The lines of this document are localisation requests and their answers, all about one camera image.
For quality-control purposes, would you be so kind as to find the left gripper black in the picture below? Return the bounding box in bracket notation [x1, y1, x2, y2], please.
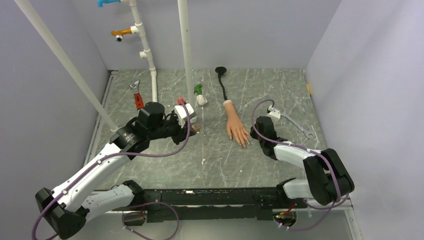
[148, 112, 196, 145]

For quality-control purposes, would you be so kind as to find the glitter nail polish bottle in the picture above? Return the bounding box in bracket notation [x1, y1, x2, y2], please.
[191, 123, 201, 134]

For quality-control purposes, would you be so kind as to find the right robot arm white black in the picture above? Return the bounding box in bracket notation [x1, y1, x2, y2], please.
[250, 116, 355, 208]

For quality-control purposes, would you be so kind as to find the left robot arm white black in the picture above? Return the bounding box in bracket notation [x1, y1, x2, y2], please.
[35, 99, 196, 240]

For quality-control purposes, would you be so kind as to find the silver open-end wrench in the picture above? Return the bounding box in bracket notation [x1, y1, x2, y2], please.
[280, 108, 316, 140]

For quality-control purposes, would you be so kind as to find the mannequin practice hand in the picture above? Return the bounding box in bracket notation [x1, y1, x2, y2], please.
[223, 100, 250, 148]

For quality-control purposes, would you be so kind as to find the green valve white fitting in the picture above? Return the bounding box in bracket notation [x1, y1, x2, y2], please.
[193, 83, 208, 106]

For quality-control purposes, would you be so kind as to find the black flexible hand stand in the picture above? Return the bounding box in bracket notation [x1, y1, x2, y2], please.
[215, 66, 228, 101]

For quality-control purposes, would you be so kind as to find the white diagonal pole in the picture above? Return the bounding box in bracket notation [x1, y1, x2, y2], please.
[15, 0, 118, 132]

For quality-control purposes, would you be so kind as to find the orange tap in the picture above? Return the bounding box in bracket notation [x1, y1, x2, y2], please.
[110, 28, 133, 43]

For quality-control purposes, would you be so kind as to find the blue tap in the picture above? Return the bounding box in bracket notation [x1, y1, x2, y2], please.
[97, 0, 121, 8]

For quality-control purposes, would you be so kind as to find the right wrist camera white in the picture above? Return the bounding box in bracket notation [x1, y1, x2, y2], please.
[266, 105, 281, 125]

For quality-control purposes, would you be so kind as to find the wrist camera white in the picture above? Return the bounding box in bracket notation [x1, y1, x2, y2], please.
[173, 97, 197, 128]
[266, 105, 281, 125]

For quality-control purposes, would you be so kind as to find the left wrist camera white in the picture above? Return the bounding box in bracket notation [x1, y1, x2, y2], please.
[173, 97, 197, 128]

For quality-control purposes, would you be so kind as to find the red handled adjustable wrench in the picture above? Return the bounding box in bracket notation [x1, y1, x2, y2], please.
[129, 80, 144, 111]

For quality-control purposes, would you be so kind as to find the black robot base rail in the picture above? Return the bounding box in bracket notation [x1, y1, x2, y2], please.
[119, 180, 309, 224]

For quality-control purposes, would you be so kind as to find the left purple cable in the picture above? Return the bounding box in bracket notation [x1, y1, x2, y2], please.
[31, 100, 192, 240]

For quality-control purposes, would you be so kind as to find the purple cable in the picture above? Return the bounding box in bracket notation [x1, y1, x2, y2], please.
[31, 100, 192, 240]
[251, 99, 349, 210]

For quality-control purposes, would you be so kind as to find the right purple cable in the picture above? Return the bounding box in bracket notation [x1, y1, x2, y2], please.
[251, 99, 349, 210]

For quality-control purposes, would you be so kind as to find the white PVC pipe frame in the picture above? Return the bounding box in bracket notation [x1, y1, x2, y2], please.
[120, 0, 198, 124]

